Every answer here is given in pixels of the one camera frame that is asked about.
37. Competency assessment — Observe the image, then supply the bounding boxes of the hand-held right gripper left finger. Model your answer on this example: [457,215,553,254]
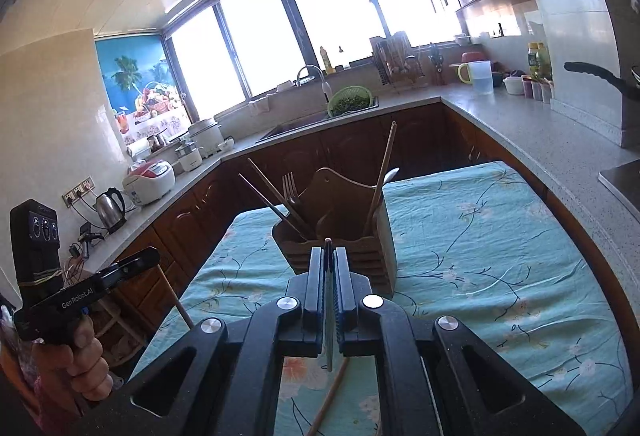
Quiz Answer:
[75,246,328,436]

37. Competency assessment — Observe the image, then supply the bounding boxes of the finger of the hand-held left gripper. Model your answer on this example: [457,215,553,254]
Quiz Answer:
[99,246,161,293]

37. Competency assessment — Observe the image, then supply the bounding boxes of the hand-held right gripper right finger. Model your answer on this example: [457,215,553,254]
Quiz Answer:
[332,247,586,436]

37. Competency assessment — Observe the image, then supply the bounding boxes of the wooden utensil holder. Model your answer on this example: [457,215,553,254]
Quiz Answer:
[271,166,399,298]

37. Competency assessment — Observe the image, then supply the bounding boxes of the wooden chopstick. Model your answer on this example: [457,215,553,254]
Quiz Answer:
[306,356,352,436]
[247,159,315,237]
[238,173,310,238]
[364,120,399,239]

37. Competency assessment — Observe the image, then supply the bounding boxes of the wooden fork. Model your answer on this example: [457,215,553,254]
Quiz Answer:
[281,171,303,224]

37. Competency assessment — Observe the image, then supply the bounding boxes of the silver metal spoon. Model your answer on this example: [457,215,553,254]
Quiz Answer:
[375,167,402,197]

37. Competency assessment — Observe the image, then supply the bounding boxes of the person's left hand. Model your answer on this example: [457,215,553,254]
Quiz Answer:
[30,315,114,411]

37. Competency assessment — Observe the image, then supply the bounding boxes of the wooden shelf rack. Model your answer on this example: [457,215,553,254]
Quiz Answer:
[95,266,196,367]

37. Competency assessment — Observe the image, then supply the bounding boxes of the steel electric kettle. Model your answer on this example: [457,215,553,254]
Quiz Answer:
[95,187,127,233]

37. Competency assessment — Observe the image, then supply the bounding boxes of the white and red rice cooker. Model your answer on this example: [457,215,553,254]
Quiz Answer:
[122,159,176,206]

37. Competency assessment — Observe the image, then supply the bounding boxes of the wooden lower kitchen cabinets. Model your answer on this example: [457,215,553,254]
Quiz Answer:
[100,104,501,317]

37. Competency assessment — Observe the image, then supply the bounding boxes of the small white steamer pot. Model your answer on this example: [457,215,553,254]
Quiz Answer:
[174,141,205,172]

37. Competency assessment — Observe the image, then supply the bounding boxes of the teal floral tablecloth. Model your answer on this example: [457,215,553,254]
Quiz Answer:
[130,160,633,436]

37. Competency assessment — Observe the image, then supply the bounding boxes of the large white cooking pot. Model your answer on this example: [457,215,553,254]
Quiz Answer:
[187,117,223,152]

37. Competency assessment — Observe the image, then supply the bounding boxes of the kitchen sink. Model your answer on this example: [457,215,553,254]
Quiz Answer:
[257,109,331,142]

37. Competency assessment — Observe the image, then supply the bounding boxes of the beach and fruit poster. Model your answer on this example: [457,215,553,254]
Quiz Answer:
[95,36,193,147]

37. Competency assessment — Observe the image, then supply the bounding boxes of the green colander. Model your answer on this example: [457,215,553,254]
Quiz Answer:
[327,86,375,117]

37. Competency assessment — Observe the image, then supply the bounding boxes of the curved sink faucet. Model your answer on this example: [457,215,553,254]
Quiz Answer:
[296,65,333,104]

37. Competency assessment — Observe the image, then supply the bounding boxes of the metal dish rack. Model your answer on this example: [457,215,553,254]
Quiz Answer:
[370,31,426,90]

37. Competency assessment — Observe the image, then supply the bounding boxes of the row of spice jars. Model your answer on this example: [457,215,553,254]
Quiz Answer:
[521,75,553,104]

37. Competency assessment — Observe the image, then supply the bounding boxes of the kitchen window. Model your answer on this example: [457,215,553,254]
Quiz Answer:
[165,0,461,109]

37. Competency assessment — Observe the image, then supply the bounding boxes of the gas stove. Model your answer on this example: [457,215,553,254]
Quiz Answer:
[598,161,640,212]

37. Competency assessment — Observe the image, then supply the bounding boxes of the yellow oil bottle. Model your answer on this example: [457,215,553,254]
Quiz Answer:
[527,41,552,82]

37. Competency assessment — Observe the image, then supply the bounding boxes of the black wok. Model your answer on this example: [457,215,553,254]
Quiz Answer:
[564,61,640,100]

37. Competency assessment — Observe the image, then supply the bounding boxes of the small device with cables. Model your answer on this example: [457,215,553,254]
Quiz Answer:
[70,223,106,262]

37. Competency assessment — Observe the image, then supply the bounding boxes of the wall socket strip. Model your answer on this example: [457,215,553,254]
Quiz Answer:
[62,175,96,207]

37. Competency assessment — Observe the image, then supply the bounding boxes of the clear pitcher with green handle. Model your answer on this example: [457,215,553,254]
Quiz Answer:
[457,60,495,96]

